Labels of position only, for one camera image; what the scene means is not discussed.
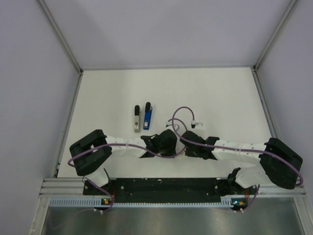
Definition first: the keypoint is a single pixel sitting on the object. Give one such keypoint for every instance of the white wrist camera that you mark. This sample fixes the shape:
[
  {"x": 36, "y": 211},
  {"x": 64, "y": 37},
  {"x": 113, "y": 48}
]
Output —
[
  {"x": 173, "y": 125},
  {"x": 197, "y": 125}
]

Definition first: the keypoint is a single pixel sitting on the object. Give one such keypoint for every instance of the aluminium frame post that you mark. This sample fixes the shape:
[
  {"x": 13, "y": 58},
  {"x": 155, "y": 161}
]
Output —
[
  {"x": 291, "y": 7},
  {"x": 59, "y": 35}
]

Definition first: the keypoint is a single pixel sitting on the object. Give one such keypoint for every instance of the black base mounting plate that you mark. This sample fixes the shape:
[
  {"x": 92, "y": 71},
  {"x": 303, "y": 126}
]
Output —
[{"x": 171, "y": 190}]

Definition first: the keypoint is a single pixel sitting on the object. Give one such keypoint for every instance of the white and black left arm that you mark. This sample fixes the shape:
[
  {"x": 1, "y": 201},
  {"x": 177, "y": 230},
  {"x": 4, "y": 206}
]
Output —
[{"x": 90, "y": 152}]

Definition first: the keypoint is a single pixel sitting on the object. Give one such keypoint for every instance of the light blue slotted cable duct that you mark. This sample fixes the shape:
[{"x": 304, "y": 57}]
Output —
[{"x": 100, "y": 203}]

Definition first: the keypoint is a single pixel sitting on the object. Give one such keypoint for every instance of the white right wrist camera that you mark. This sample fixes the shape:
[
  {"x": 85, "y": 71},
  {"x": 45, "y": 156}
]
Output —
[{"x": 197, "y": 125}]

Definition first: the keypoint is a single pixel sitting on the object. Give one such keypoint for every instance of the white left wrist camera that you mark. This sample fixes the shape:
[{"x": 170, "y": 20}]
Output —
[{"x": 173, "y": 125}]

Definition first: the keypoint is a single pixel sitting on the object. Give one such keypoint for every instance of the aluminium frame rail front left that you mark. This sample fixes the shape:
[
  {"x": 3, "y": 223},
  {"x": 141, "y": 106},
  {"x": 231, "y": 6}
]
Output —
[{"x": 62, "y": 187}]

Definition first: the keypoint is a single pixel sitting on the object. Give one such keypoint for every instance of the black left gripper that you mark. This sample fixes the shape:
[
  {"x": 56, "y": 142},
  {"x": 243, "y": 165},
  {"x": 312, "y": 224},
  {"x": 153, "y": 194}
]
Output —
[{"x": 172, "y": 152}]

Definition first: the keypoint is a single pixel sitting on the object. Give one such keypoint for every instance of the aluminium frame post right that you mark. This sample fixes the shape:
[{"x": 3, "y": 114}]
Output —
[{"x": 291, "y": 7}]

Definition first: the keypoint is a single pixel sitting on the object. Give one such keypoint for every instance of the grey and black stapler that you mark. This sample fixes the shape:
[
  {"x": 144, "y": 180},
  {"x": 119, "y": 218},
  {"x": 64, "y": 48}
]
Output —
[{"x": 137, "y": 119}]

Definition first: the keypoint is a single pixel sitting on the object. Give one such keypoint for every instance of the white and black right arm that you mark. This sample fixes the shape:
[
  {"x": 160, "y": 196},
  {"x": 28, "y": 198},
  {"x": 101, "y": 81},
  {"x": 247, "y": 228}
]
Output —
[{"x": 269, "y": 162}]

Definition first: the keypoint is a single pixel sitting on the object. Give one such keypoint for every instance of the aluminium frame rail front right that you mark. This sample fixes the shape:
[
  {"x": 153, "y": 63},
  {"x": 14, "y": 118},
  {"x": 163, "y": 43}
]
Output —
[{"x": 274, "y": 191}]

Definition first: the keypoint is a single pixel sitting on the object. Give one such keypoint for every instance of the aluminium frame post left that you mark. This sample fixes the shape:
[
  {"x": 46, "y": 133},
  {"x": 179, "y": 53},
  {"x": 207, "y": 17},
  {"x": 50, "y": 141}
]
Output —
[{"x": 59, "y": 35}]

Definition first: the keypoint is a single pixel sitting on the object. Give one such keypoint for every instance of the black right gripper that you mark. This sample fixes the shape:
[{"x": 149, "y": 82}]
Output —
[{"x": 190, "y": 153}]

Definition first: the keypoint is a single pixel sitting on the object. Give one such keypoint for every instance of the aluminium frame rail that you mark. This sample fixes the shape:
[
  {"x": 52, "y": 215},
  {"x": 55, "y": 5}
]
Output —
[
  {"x": 274, "y": 191},
  {"x": 62, "y": 187}
]

